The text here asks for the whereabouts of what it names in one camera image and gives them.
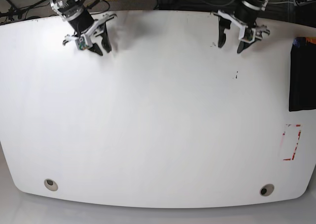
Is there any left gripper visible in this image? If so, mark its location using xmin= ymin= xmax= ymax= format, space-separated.
xmin=213 ymin=0 xmax=270 ymax=54

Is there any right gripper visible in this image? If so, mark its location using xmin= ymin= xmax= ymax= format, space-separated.
xmin=50 ymin=0 xmax=117 ymax=56

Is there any black T-shirt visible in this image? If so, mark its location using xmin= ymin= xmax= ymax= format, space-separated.
xmin=289 ymin=37 xmax=316 ymax=112

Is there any red tape marker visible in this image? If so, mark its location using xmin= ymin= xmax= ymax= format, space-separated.
xmin=280 ymin=124 xmax=302 ymax=161

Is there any left table grommet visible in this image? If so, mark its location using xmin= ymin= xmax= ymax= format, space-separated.
xmin=44 ymin=179 xmax=58 ymax=191

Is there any table grommet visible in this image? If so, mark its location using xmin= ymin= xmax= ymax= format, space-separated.
xmin=260 ymin=184 xmax=275 ymax=197
xmin=44 ymin=179 xmax=58 ymax=191

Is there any right table grommet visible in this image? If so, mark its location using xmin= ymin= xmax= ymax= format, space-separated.
xmin=260 ymin=184 xmax=275 ymax=197

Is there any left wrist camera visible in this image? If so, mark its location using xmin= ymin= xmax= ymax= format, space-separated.
xmin=243 ymin=30 xmax=255 ymax=44

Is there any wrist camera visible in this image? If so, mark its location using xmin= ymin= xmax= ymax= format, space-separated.
xmin=243 ymin=30 xmax=255 ymax=44
xmin=75 ymin=37 xmax=90 ymax=50

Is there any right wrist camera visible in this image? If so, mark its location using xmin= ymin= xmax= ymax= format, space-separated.
xmin=75 ymin=37 xmax=90 ymax=50

